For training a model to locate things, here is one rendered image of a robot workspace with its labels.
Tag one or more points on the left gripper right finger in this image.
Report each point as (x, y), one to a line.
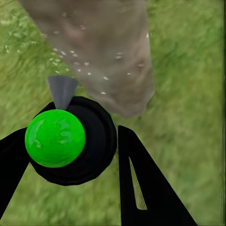
(163, 206)

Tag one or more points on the pesticide atomizer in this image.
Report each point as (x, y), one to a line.
(73, 139)

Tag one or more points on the tree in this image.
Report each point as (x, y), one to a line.
(111, 28)

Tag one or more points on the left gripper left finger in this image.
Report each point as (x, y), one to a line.
(13, 162)

